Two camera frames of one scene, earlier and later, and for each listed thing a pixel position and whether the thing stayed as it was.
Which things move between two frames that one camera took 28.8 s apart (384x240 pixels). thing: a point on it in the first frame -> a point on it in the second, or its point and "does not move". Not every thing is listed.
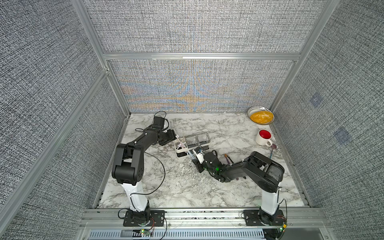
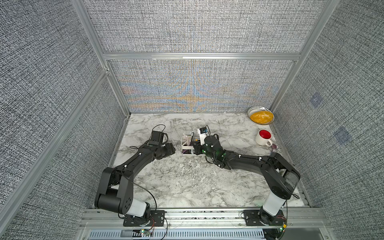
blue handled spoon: x=272 y=146 does not move
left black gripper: x=172 y=135 -> x=170 y=150
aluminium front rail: x=306 y=218 does not move
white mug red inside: x=263 y=137 does not move
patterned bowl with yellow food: x=260 y=115 does not move
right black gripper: x=197 y=165 -> x=197 y=148
